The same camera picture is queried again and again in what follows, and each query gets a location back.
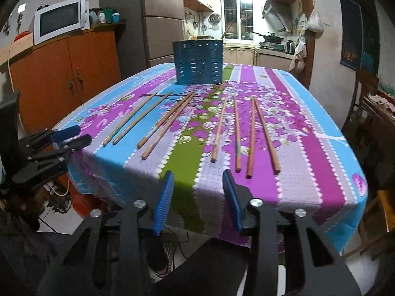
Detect kitchen base cabinets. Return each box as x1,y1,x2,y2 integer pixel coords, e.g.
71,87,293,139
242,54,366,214
222,45,294,71

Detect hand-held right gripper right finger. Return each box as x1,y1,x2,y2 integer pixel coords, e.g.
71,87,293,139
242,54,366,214
222,169,362,296

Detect person's dark pants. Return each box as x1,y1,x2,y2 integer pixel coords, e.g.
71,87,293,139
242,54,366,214
146,236,257,296

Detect white microwave oven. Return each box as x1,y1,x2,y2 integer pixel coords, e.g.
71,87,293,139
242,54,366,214
33,0,91,45

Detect striped floral tablecloth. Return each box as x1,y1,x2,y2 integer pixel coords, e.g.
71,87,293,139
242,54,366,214
52,62,368,253

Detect blue perforated utensil holder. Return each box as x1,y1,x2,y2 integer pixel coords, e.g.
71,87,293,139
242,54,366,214
172,39,224,85

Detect wooden stick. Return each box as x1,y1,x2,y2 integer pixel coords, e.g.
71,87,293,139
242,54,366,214
220,21,234,41

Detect black wok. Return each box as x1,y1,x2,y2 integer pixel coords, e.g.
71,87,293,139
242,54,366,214
252,32,284,44

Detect hanging cloth rags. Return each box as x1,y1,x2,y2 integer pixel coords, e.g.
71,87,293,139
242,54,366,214
288,37,307,73

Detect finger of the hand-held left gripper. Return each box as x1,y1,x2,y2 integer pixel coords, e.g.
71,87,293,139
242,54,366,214
25,125,81,152
11,134,92,189

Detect light wooden chair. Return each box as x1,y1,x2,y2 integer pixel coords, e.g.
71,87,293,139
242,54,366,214
342,188,395,258

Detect folded cloths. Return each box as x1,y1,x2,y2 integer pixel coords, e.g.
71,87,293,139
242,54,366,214
369,90,395,113

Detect range hood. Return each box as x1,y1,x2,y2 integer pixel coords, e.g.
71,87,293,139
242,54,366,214
262,0,294,33

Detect dark wooden side table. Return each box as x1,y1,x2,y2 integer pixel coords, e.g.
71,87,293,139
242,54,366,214
359,94,395,173

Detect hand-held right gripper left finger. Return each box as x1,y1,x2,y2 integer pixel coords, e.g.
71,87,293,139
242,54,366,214
36,170,175,296

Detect grey refrigerator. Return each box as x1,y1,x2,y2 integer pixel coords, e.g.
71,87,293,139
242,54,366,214
99,0,186,81

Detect cardboard box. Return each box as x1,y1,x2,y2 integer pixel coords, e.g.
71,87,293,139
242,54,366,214
0,34,35,68

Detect dark clothing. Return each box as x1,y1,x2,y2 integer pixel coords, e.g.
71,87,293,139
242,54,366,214
0,191,93,296

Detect kitchen window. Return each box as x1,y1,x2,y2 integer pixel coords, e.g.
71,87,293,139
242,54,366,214
220,0,255,40

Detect dark wooden chair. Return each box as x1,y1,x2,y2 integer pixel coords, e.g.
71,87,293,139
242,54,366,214
341,68,380,136

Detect orange wooden cabinet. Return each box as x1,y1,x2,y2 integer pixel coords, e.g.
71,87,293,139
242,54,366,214
8,21,127,136

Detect red stool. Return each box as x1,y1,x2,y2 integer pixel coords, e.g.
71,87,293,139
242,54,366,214
69,173,102,219

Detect white plastic bag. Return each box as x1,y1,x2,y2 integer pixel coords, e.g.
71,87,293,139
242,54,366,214
307,8,324,33

